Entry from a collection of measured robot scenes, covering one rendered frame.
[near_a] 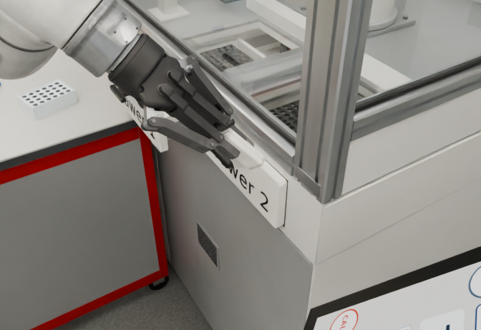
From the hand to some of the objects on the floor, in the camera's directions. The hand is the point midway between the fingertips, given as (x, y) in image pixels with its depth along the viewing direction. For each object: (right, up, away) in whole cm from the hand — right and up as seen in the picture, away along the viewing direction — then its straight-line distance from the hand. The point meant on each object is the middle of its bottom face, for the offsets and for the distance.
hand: (240, 149), depth 71 cm
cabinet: (+26, -42, +119) cm, 129 cm away
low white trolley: (-64, -44, +117) cm, 141 cm away
